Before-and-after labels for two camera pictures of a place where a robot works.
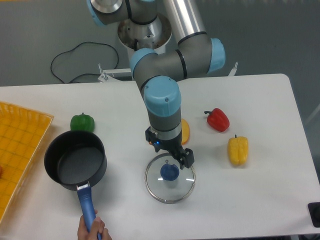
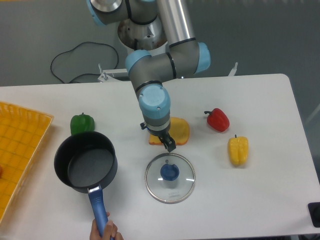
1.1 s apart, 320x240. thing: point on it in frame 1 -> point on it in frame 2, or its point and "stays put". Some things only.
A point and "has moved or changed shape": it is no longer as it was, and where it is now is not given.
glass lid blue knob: x=166 y=182 stays put
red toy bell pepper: x=218 y=120 stays put
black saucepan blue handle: x=77 y=158 has moved or changed shape
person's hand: x=97 y=226 -> x=110 y=230
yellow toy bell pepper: x=238 y=150 stays put
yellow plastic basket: x=22 y=131 stays put
